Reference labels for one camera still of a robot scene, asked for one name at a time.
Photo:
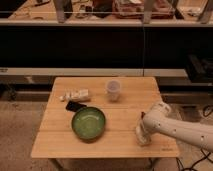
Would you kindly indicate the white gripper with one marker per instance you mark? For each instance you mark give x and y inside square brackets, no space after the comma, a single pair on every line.
[142,135]

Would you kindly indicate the long background shelf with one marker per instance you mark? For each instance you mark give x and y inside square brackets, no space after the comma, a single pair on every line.
[108,13]

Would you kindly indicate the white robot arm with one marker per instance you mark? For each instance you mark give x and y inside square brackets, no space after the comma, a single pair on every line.
[156,121]

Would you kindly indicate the black box at right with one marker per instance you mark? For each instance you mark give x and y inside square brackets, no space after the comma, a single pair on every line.
[199,70]

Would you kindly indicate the clear plastic cup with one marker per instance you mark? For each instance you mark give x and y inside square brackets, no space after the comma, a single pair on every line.
[113,88]

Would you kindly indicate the green bowl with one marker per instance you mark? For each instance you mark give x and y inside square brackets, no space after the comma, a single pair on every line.
[88,123]

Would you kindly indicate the black flat card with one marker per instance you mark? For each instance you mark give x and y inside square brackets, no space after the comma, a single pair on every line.
[74,106]

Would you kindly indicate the wooden folding table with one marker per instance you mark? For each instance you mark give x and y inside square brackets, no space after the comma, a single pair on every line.
[55,138]

